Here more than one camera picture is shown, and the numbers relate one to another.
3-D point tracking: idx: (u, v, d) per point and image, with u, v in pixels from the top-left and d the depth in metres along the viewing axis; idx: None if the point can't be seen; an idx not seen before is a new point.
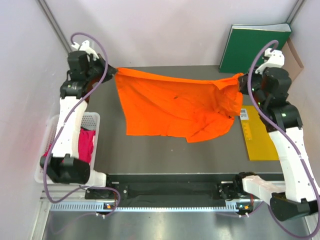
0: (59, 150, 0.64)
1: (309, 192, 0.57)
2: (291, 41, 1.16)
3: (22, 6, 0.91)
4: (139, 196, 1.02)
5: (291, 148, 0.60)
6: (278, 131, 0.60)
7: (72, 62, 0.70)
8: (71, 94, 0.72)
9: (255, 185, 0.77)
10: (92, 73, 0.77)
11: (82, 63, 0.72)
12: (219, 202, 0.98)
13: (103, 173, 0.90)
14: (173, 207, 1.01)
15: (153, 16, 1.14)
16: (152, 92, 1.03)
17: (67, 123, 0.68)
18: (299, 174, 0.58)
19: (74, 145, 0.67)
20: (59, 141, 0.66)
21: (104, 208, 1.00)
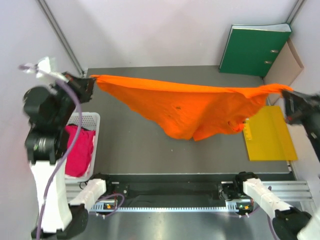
0: (49, 225, 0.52)
1: None
2: (291, 41, 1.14)
3: (21, 5, 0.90)
4: (139, 196, 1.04)
5: None
6: None
7: (32, 114, 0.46)
8: (42, 156, 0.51)
9: (257, 193, 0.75)
10: (63, 112, 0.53)
11: (47, 109, 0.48)
12: (219, 202, 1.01)
13: (101, 181, 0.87)
14: (173, 208, 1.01)
15: (153, 16, 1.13)
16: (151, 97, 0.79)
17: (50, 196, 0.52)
18: None
19: (64, 210, 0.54)
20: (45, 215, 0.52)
21: (104, 208, 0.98)
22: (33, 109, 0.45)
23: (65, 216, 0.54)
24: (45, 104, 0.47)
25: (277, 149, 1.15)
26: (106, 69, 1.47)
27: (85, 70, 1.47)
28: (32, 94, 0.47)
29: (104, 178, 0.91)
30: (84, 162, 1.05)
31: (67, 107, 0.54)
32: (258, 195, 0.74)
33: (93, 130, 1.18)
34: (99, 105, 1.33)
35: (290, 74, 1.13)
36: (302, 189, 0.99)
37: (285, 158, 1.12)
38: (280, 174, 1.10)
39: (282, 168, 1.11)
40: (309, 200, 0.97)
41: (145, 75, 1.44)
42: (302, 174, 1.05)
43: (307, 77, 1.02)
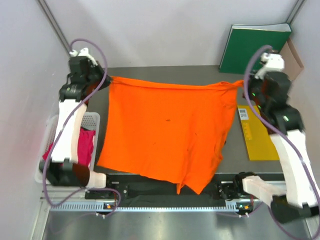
0: (57, 153, 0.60)
1: (311, 195, 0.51)
2: (291, 41, 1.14)
3: (21, 6, 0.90)
4: (139, 196, 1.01)
5: (293, 155, 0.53)
6: (280, 136, 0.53)
7: (73, 65, 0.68)
8: (71, 97, 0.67)
9: (254, 185, 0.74)
10: (92, 78, 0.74)
11: (83, 66, 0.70)
12: (219, 202, 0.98)
13: (103, 174, 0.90)
14: (172, 208, 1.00)
15: (154, 16, 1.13)
16: (143, 107, 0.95)
17: (67, 126, 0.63)
18: (300, 178, 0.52)
19: (73, 148, 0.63)
20: (58, 144, 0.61)
21: (104, 208, 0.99)
22: (79, 61, 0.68)
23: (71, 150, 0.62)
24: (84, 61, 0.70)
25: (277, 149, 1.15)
26: None
27: None
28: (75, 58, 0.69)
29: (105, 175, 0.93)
30: (85, 161, 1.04)
31: (94, 79, 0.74)
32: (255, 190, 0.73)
33: (93, 130, 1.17)
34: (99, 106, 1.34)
35: (291, 73, 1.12)
36: None
37: None
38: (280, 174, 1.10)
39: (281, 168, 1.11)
40: None
41: (146, 74, 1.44)
42: None
43: (306, 77, 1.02)
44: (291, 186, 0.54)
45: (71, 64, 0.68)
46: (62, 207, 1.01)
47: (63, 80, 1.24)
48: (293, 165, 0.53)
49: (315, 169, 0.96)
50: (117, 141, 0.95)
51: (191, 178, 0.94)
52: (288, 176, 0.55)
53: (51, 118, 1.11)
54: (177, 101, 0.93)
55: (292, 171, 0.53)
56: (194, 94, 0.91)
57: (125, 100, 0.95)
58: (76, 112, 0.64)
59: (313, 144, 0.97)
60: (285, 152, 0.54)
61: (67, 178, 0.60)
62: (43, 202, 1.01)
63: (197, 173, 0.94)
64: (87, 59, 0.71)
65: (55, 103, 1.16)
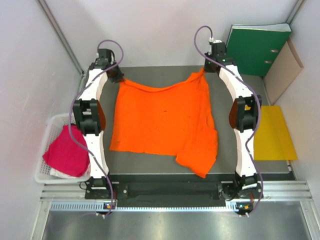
0: (86, 95, 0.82)
1: (246, 91, 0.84)
2: (291, 41, 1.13)
3: (22, 6, 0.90)
4: (139, 196, 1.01)
5: (229, 74, 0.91)
6: (221, 68, 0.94)
7: (100, 50, 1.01)
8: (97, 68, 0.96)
9: (238, 160, 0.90)
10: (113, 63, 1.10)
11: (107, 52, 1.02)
12: (219, 202, 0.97)
13: (107, 167, 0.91)
14: (173, 207, 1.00)
15: (154, 16, 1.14)
16: (150, 100, 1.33)
17: (95, 81, 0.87)
18: (236, 84, 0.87)
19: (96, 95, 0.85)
20: (87, 91, 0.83)
21: (104, 208, 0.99)
22: (105, 50, 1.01)
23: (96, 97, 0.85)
24: (109, 52, 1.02)
25: (277, 149, 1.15)
26: None
27: (85, 70, 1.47)
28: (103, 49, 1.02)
29: (107, 170, 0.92)
30: (84, 162, 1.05)
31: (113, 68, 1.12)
32: (240, 158, 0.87)
33: None
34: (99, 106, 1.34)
35: (291, 74, 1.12)
36: (302, 189, 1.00)
37: (285, 159, 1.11)
38: (280, 174, 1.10)
39: (282, 168, 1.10)
40: (309, 200, 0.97)
41: (145, 74, 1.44)
42: (302, 173, 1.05)
43: (306, 77, 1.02)
44: (231, 90, 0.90)
45: (100, 51, 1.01)
46: (62, 207, 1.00)
47: (63, 79, 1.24)
48: (230, 78, 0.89)
49: (314, 170, 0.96)
50: (127, 126, 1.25)
51: (187, 157, 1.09)
52: (229, 87, 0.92)
53: (51, 118, 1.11)
54: (167, 95, 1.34)
55: (228, 80, 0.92)
56: (181, 89, 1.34)
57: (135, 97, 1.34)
58: (101, 75, 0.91)
59: (313, 145, 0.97)
60: (225, 77, 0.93)
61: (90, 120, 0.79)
62: (43, 202, 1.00)
63: (190, 157, 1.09)
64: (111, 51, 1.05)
65: (55, 103, 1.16)
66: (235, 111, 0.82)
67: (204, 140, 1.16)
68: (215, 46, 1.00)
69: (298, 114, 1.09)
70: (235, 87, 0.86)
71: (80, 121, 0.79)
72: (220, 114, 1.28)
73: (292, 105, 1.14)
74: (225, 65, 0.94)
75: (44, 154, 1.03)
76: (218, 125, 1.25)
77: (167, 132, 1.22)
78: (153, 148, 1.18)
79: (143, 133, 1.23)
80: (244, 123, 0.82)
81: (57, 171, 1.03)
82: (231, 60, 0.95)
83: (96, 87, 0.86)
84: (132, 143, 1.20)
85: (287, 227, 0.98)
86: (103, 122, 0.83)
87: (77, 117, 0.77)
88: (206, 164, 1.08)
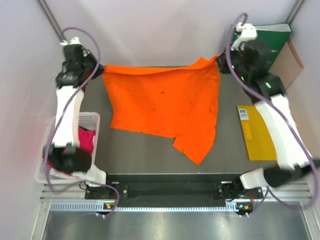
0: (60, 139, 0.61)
1: (302, 155, 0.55)
2: (291, 41, 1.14)
3: (22, 7, 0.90)
4: (139, 196, 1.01)
5: (275, 113, 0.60)
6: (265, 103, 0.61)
7: (67, 52, 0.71)
8: (68, 84, 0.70)
9: (251, 182, 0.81)
10: (87, 65, 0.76)
11: (77, 53, 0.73)
12: (219, 202, 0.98)
13: (103, 171, 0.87)
14: (171, 207, 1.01)
15: (154, 16, 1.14)
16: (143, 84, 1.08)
17: (66, 111, 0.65)
18: (289, 141, 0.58)
19: (75, 132, 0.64)
20: (60, 130, 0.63)
21: (104, 208, 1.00)
22: (73, 49, 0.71)
23: (73, 136, 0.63)
24: (79, 49, 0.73)
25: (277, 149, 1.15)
26: None
27: None
28: (70, 45, 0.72)
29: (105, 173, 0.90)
30: None
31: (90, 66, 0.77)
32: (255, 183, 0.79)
33: (93, 130, 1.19)
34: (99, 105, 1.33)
35: (292, 74, 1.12)
36: (302, 189, 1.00)
37: None
38: None
39: None
40: (309, 200, 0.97)
41: None
42: None
43: (306, 77, 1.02)
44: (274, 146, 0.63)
45: (66, 52, 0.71)
46: (61, 207, 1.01)
47: None
48: (274, 118, 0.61)
49: None
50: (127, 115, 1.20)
51: (185, 142, 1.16)
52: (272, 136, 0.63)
53: (51, 119, 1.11)
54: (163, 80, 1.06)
55: (268, 123, 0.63)
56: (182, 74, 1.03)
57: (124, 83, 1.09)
58: (74, 97, 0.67)
59: (314, 145, 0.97)
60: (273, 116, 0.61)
61: (70, 162, 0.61)
62: (43, 202, 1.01)
63: (188, 143, 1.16)
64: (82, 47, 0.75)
65: (55, 103, 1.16)
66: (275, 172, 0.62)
67: (203, 129, 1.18)
68: (256, 71, 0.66)
69: (297, 115, 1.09)
70: (284, 146, 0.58)
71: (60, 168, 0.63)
72: (220, 114, 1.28)
73: (292, 105, 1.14)
74: (269, 97, 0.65)
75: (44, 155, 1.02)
76: (218, 125, 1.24)
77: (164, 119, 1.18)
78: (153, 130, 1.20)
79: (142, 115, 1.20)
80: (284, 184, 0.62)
81: (57, 172, 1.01)
82: (278, 86, 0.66)
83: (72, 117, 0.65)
84: (133, 126, 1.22)
85: (287, 227, 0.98)
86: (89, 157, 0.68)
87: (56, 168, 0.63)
88: (203, 150, 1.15)
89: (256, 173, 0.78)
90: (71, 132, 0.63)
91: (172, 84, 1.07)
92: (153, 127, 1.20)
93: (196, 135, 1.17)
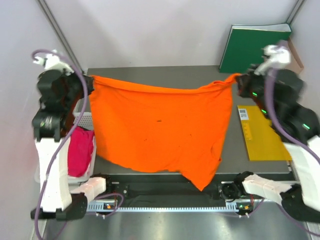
0: (49, 204, 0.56)
1: None
2: (291, 41, 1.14)
3: (22, 7, 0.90)
4: (139, 196, 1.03)
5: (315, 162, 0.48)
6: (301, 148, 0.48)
7: (42, 90, 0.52)
8: (47, 134, 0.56)
9: (256, 189, 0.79)
10: (72, 94, 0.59)
11: (58, 89, 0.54)
12: (219, 202, 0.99)
13: (103, 179, 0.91)
14: (173, 208, 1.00)
15: (154, 16, 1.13)
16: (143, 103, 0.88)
17: (51, 175, 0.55)
18: None
19: (64, 187, 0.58)
20: (47, 193, 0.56)
21: (104, 208, 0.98)
22: (49, 87, 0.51)
23: (64, 194, 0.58)
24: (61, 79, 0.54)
25: (277, 149, 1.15)
26: (105, 68, 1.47)
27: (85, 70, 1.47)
28: (48, 73, 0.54)
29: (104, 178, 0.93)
30: (84, 162, 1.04)
31: (74, 91, 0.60)
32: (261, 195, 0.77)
33: (94, 130, 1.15)
34: None
35: None
36: None
37: (285, 159, 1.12)
38: (280, 174, 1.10)
39: (282, 168, 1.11)
40: None
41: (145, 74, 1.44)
42: None
43: (307, 78, 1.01)
44: (306, 186, 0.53)
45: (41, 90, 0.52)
46: None
47: None
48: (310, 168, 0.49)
49: None
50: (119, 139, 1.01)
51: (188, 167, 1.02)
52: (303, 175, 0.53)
53: None
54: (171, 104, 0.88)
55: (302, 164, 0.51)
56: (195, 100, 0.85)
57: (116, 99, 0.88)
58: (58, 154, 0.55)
59: None
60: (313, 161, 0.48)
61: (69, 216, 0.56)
62: None
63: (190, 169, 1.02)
64: (62, 75, 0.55)
65: None
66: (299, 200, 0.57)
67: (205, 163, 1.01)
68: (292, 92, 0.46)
69: None
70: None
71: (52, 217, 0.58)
72: None
73: None
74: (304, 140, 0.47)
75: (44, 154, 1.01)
76: None
77: (163, 145, 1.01)
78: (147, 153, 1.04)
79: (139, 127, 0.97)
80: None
81: None
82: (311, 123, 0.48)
83: (58, 184, 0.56)
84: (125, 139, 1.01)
85: (287, 227, 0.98)
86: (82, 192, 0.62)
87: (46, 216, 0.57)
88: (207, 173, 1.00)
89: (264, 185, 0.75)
90: (60, 197, 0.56)
91: (177, 106, 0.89)
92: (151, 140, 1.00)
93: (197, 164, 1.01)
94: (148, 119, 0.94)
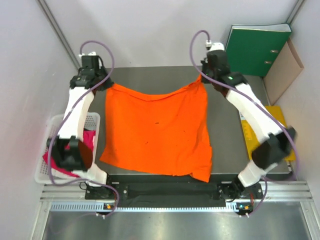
0: (65, 133, 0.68)
1: (274, 126, 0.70)
2: (291, 41, 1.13)
3: (22, 7, 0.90)
4: (139, 196, 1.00)
5: (247, 102, 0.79)
6: (232, 91, 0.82)
7: (85, 60, 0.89)
8: (80, 85, 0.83)
9: (246, 174, 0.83)
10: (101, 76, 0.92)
11: (93, 62, 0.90)
12: (219, 202, 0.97)
13: (103, 171, 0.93)
14: (173, 208, 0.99)
15: (154, 16, 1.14)
16: (146, 106, 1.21)
17: (76, 109, 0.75)
18: (260, 117, 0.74)
19: (79, 127, 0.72)
20: (66, 125, 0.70)
21: (104, 208, 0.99)
22: (89, 57, 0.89)
23: (78, 131, 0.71)
24: (95, 59, 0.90)
25: None
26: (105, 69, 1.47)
27: None
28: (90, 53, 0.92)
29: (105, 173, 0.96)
30: None
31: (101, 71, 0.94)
32: (253, 178, 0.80)
33: (94, 130, 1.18)
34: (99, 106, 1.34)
35: (291, 75, 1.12)
36: (303, 189, 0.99)
37: (285, 159, 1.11)
38: (279, 174, 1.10)
39: (282, 168, 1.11)
40: (309, 200, 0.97)
41: (145, 75, 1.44)
42: (302, 174, 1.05)
43: (307, 77, 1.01)
44: (252, 121, 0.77)
45: (84, 60, 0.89)
46: (61, 207, 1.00)
47: (63, 79, 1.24)
48: (247, 107, 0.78)
49: (315, 169, 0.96)
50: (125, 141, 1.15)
51: (184, 164, 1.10)
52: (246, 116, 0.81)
53: (51, 119, 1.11)
54: (165, 106, 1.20)
55: (244, 109, 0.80)
56: (180, 98, 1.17)
57: (124, 103, 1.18)
58: (83, 98, 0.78)
59: (314, 145, 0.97)
60: (239, 102, 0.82)
61: (72, 158, 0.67)
62: (43, 202, 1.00)
63: (186, 165, 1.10)
64: (97, 57, 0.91)
65: (55, 103, 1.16)
66: (265, 151, 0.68)
67: (196, 156, 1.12)
68: (214, 58, 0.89)
69: (298, 115, 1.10)
70: (259, 119, 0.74)
71: (60, 161, 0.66)
72: (220, 114, 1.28)
73: (292, 105, 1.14)
74: (233, 86, 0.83)
75: (44, 154, 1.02)
76: (218, 125, 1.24)
77: (164, 144, 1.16)
78: (148, 153, 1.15)
79: (142, 129, 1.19)
80: (275, 162, 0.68)
81: (57, 171, 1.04)
82: (241, 76, 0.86)
83: (78, 116, 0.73)
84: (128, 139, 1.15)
85: (287, 227, 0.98)
86: (87, 155, 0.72)
87: (55, 156, 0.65)
88: (203, 164, 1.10)
89: (250, 166, 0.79)
90: (76, 127, 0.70)
91: (167, 107, 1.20)
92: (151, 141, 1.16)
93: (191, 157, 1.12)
94: (150, 121, 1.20)
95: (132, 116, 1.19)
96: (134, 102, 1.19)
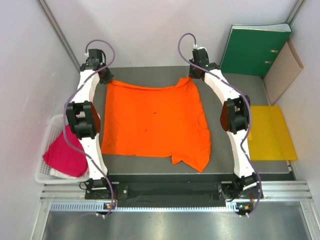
0: (79, 98, 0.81)
1: (234, 94, 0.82)
2: (291, 41, 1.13)
3: (22, 7, 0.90)
4: (139, 196, 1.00)
5: (215, 79, 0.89)
6: (207, 73, 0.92)
7: (92, 50, 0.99)
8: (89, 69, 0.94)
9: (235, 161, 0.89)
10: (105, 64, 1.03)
11: (99, 53, 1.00)
12: (219, 202, 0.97)
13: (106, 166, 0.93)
14: (173, 207, 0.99)
15: (154, 16, 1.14)
16: (144, 99, 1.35)
17: (87, 83, 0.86)
18: (224, 88, 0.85)
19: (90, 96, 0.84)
20: (80, 93, 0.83)
21: (104, 208, 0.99)
22: (95, 50, 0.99)
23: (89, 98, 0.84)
24: (99, 51, 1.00)
25: (277, 149, 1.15)
26: None
27: None
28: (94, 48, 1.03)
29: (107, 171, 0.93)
30: (84, 162, 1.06)
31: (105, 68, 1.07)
32: (237, 160, 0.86)
33: None
34: (99, 106, 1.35)
35: (291, 75, 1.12)
36: (302, 189, 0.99)
37: (286, 159, 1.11)
38: (279, 174, 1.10)
39: (283, 168, 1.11)
40: (309, 200, 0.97)
41: (145, 74, 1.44)
42: (302, 173, 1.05)
43: (307, 77, 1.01)
44: (219, 94, 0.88)
45: (90, 52, 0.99)
46: (60, 207, 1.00)
47: (63, 79, 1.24)
48: (216, 83, 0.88)
49: (315, 168, 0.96)
50: (124, 131, 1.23)
51: (183, 149, 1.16)
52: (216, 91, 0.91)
53: (52, 119, 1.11)
54: (161, 98, 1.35)
55: (214, 86, 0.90)
56: (174, 92, 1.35)
57: (125, 96, 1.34)
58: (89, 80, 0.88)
59: (314, 145, 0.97)
60: (211, 82, 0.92)
61: (84, 123, 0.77)
62: (43, 202, 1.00)
63: (184, 149, 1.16)
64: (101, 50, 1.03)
65: (55, 103, 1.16)
66: (226, 115, 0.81)
67: (194, 141, 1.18)
68: (196, 53, 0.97)
69: (297, 114, 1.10)
70: (222, 91, 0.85)
71: (75, 124, 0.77)
72: (220, 114, 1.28)
73: (292, 104, 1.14)
74: (208, 70, 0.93)
75: (44, 154, 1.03)
76: (218, 125, 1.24)
77: (160, 131, 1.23)
78: (146, 140, 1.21)
79: (140, 118, 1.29)
80: (236, 125, 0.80)
81: (57, 171, 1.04)
82: (214, 64, 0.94)
83: (89, 88, 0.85)
84: (127, 127, 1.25)
85: (287, 227, 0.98)
86: (99, 125, 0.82)
87: (70, 121, 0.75)
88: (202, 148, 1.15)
89: (233, 148, 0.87)
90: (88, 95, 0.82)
91: (163, 99, 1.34)
92: (149, 128, 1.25)
93: (189, 142, 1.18)
94: (148, 111, 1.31)
95: (131, 107, 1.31)
96: (133, 95, 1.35)
